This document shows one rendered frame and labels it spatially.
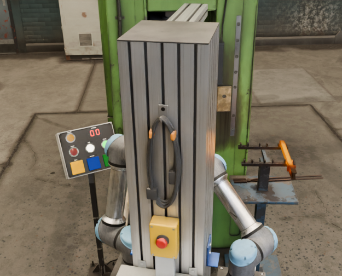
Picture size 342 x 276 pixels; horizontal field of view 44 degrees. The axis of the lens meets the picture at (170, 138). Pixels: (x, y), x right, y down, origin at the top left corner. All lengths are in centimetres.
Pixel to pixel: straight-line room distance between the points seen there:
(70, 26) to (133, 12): 549
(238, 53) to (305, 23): 645
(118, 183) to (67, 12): 627
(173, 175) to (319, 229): 266
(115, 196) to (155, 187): 66
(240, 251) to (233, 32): 135
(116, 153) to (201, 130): 76
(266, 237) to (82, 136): 124
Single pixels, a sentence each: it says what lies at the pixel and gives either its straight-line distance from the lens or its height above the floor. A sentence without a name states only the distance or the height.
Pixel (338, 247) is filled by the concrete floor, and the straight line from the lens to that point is 369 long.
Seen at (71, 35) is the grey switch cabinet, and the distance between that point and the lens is 811.
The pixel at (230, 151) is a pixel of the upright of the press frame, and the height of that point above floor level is 87.
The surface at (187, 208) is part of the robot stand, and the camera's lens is 136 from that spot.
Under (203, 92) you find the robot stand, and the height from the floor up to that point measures 189.
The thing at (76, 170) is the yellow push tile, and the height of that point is 100.
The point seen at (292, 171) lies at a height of 105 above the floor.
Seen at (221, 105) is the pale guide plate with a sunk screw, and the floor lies 123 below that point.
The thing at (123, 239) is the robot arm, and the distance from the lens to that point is 197.
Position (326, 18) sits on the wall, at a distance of 926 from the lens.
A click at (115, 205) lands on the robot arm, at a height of 114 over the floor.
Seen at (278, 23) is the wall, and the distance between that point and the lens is 896.
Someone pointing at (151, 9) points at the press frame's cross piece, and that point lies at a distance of 261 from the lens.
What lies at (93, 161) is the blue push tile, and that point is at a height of 102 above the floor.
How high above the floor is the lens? 231
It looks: 27 degrees down
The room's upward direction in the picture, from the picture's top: 1 degrees counter-clockwise
